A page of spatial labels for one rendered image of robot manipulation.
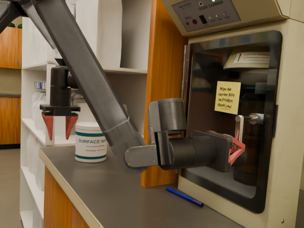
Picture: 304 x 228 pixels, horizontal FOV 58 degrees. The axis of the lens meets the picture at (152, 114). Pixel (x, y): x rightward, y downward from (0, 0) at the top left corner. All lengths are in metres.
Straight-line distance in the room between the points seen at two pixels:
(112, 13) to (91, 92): 1.46
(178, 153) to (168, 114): 0.07
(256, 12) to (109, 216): 0.57
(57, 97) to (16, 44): 4.84
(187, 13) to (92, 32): 1.03
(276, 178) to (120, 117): 0.37
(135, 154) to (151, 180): 0.44
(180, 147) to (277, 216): 0.32
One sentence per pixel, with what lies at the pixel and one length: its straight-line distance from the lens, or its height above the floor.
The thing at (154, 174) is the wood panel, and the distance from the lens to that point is 0.90.
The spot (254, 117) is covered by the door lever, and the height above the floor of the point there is 1.20.
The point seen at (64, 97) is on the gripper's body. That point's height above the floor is 1.21.
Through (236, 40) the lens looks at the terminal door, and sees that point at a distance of 0.70.
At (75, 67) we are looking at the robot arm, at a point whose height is 1.28.
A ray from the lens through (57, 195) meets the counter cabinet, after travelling 1.20.
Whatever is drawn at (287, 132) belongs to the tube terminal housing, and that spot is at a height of 1.18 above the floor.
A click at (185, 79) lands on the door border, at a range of 0.83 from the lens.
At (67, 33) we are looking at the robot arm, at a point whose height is 1.34.
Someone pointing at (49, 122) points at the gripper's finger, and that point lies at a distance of 0.80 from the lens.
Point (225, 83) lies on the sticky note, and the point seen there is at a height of 1.27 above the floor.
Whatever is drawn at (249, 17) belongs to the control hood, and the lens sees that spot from 0.66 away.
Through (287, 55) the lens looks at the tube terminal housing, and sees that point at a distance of 0.64.
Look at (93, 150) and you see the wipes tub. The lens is 1.12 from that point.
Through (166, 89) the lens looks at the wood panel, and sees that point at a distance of 0.87.
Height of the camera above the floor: 1.26
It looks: 6 degrees down
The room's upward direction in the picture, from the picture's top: 4 degrees clockwise
